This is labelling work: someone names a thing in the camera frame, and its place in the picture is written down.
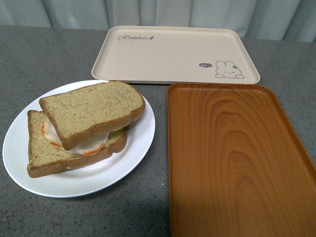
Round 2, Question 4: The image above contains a fried egg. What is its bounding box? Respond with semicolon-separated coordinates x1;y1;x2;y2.
41;120;109;156

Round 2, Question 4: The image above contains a beige rabbit tray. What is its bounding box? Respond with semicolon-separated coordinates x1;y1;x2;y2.
91;26;260;84

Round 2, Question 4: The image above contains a white round plate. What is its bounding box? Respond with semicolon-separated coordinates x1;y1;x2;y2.
2;79;156;198

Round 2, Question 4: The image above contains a grey-white curtain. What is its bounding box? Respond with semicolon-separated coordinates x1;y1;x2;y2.
0;0;316;42

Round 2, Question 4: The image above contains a brown wooden tray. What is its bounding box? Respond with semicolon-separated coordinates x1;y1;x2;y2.
167;83;316;237

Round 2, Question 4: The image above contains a bread slice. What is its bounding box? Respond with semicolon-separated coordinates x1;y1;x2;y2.
27;110;127;178
39;81;145;151

